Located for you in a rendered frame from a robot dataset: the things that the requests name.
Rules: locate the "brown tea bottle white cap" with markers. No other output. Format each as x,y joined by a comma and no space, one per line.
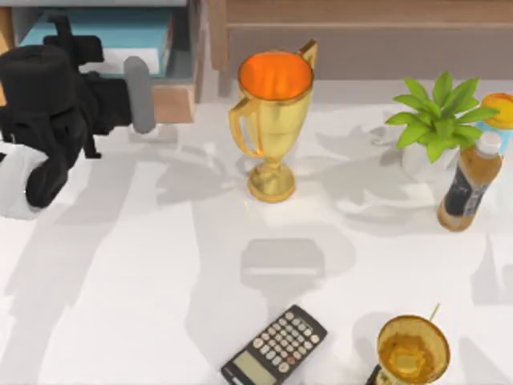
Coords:
467,184

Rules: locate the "light blue book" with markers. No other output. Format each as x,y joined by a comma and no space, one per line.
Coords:
120,32

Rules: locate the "large gold trophy orange inside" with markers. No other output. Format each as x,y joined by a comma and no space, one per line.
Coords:
272,120

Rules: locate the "white flat box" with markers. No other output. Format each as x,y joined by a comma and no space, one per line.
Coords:
128,61

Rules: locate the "black calculator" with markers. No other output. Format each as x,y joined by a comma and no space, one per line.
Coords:
276,349

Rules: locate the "green plant in white pot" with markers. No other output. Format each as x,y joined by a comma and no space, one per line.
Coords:
437,116

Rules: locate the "light blue cup orange lid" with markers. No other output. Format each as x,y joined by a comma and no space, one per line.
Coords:
499,106

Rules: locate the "small gold trophy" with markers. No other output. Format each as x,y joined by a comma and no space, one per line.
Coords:
413,349

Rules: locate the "wooden cupboard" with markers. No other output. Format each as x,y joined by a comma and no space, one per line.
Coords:
360,36

